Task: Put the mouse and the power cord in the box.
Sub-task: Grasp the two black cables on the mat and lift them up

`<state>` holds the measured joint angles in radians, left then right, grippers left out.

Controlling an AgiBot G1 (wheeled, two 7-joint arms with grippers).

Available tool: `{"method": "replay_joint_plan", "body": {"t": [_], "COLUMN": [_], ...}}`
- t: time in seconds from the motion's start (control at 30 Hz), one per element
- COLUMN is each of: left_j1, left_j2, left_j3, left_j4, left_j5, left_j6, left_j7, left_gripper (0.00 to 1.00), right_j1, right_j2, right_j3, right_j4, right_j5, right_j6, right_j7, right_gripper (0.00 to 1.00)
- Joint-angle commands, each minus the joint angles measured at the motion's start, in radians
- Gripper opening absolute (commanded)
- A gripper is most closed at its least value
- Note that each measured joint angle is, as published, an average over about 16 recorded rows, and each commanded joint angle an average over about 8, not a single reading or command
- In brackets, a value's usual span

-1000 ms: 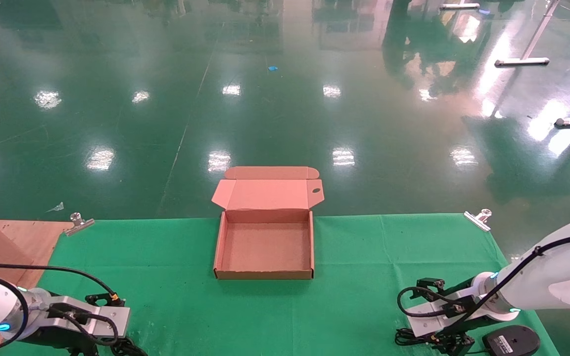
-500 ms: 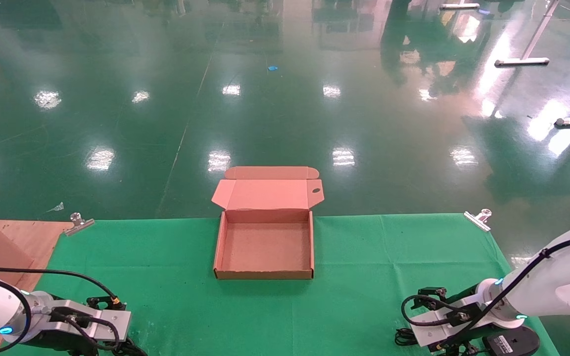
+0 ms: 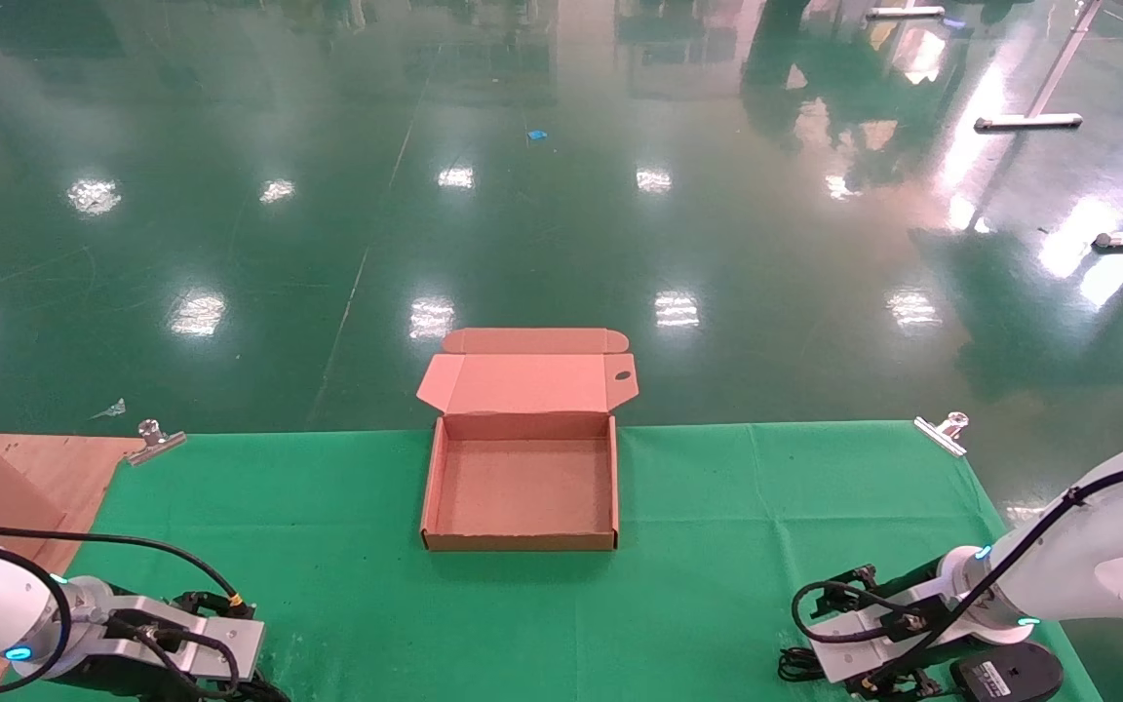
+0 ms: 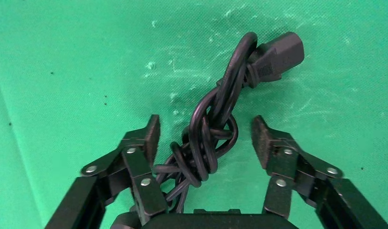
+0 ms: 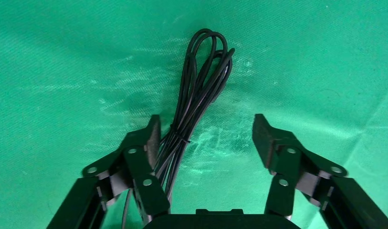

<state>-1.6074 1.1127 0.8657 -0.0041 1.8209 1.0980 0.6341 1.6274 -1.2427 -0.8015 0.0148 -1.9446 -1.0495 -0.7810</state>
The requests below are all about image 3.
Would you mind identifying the open brown cardboard box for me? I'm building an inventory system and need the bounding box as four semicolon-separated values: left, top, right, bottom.
416;328;639;553

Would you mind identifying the thick black power cord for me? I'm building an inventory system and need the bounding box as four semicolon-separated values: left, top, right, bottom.
230;673;291;702

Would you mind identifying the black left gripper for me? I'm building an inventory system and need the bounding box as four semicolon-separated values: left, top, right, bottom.
55;651;265;702

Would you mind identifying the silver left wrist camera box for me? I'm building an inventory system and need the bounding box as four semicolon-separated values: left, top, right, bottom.
98;593;266;683

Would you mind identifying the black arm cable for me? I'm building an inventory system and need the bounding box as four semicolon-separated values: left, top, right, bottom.
0;539;73;699
792;456;1123;688
0;517;256;620

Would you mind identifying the green table cloth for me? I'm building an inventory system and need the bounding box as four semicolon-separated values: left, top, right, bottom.
0;421;1104;702

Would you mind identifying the silver binder clip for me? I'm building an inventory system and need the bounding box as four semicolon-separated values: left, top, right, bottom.
913;411;970;457
126;419;187;467

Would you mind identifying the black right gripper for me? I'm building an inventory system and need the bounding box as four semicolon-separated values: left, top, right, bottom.
849;643;952;699

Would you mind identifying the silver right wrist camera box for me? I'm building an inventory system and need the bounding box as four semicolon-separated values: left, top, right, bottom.
807;603;960;683

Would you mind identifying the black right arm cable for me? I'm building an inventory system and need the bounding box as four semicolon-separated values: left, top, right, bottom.
792;456;1123;688

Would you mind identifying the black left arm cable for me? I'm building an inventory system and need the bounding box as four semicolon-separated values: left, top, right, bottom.
0;539;73;699
0;517;256;620

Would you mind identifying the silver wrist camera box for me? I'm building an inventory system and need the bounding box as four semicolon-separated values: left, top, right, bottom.
98;593;266;683
807;603;960;683

